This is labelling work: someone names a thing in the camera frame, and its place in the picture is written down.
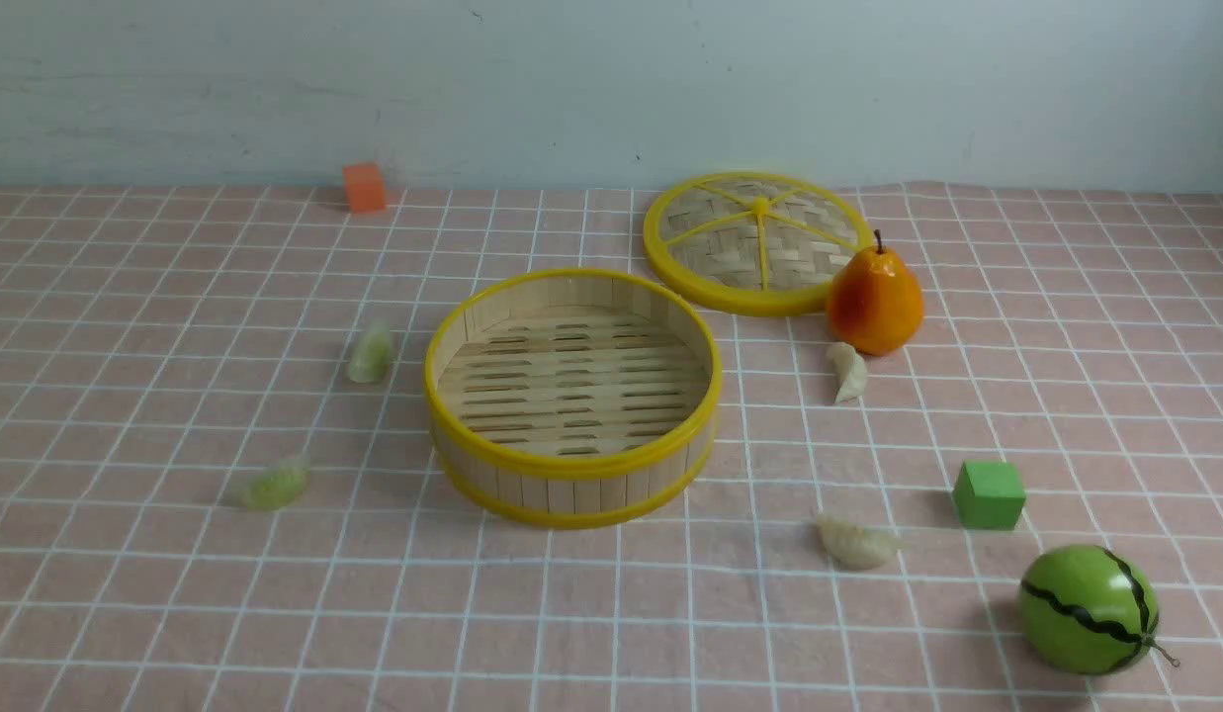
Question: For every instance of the green dumpling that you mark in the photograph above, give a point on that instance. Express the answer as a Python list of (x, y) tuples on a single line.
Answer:
[(276, 487), (372, 354)]

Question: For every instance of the white dumpling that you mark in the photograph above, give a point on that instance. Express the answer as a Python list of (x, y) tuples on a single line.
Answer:
[(854, 546), (851, 372)]

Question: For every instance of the yellow-rimmed bamboo steamer tray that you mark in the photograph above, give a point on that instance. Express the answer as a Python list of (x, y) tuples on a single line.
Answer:
[(573, 398)]

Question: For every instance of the yellow-rimmed woven steamer lid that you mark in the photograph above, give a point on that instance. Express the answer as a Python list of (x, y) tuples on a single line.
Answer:
[(751, 243)]

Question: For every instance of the orange toy pear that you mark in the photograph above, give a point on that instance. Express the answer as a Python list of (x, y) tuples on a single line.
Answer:
[(875, 303)]

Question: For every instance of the orange cube block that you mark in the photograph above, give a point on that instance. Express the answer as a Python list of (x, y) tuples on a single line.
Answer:
[(364, 188)]

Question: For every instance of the green cube block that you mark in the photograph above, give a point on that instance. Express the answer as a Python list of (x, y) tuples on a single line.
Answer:
[(989, 495)]

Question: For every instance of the pink checkered tablecloth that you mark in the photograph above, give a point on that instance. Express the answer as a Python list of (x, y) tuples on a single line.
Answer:
[(159, 346)]

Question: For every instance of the green toy watermelon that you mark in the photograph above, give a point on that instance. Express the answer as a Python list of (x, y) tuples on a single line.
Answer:
[(1088, 611)]

